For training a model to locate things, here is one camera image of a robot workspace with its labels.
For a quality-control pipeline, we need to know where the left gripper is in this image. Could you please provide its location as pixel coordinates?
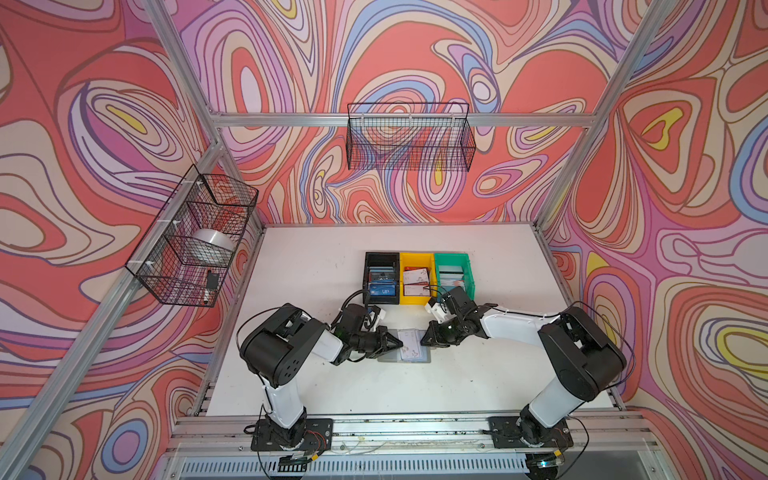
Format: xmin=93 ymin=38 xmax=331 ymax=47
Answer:
xmin=347 ymin=328 xmax=402 ymax=360

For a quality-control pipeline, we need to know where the white vip card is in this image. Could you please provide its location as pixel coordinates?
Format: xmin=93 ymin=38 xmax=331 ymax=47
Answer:
xmin=403 ymin=267 xmax=430 ymax=284
xmin=397 ymin=329 xmax=428 ymax=363

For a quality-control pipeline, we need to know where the grey card holder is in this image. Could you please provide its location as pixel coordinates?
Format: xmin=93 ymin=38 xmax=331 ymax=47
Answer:
xmin=377 ymin=329 xmax=431 ymax=364

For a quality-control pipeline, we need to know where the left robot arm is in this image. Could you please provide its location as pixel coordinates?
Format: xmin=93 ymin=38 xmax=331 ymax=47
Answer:
xmin=238 ymin=302 xmax=403 ymax=454

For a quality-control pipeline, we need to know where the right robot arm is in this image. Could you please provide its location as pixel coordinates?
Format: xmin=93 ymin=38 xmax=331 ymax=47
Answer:
xmin=421 ymin=299 xmax=628 ymax=447

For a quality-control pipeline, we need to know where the red VIP card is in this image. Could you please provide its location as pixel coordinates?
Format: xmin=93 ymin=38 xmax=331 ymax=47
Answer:
xmin=403 ymin=283 xmax=431 ymax=297

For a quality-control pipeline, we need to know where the blue card in black bin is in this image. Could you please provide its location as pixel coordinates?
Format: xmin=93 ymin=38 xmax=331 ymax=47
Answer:
xmin=368 ymin=282 xmax=398 ymax=297

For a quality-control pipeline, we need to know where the teal card in green bin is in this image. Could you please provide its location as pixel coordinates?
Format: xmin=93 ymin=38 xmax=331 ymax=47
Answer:
xmin=440 ymin=276 xmax=466 ymax=291

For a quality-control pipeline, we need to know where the white VIP card in bin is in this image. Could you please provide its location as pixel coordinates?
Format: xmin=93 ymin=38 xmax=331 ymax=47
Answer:
xmin=403 ymin=267 xmax=430 ymax=284

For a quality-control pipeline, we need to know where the green storage bin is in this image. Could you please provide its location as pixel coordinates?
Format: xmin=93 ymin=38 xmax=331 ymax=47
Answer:
xmin=434 ymin=252 xmax=476 ymax=300

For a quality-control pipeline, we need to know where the black storage bin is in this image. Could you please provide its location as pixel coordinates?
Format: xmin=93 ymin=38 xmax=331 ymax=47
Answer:
xmin=363 ymin=251 xmax=400 ymax=305

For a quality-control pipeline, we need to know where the white tape roll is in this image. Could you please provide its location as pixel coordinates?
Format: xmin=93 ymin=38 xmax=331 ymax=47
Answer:
xmin=189 ymin=229 xmax=235 ymax=267

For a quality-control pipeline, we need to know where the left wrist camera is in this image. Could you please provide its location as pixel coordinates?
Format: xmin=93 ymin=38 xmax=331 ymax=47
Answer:
xmin=362 ymin=305 xmax=386 ymax=331

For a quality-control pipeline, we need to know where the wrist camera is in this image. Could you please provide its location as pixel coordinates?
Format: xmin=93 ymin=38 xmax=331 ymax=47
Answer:
xmin=362 ymin=305 xmax=386 ymax=331
xmin=424 ymin=286 xmax=477 ymax=323

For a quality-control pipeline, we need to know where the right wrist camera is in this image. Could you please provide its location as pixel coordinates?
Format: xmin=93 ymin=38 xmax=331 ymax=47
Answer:
xmin=424 ymin=286 xmax=477 ymax=323

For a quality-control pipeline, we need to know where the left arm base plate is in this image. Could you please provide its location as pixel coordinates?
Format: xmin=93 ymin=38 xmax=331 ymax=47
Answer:
xmin=244 ymin=417 xmax=334 ymax=452

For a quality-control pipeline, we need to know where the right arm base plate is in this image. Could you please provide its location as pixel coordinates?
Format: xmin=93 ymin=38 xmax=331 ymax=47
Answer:
xmin=486 ymin=416 xmax=574 ymax=450

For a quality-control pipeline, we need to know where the black wire basket back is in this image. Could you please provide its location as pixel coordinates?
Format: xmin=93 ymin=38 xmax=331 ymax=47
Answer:
xmin=346 ymin=100 xmax=476 ymax=172

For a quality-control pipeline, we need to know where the black wire basket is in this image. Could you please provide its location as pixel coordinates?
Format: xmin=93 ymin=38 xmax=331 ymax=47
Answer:
xmin=346 ymin=100 xmax=476 ymax=172
xmin=125 ymin=166 xmax=259 ymax=308

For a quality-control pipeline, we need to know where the black wire basket left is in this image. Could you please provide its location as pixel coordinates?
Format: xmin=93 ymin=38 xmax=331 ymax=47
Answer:
xmin=125 ymin=166 xmax=259 ymax=308

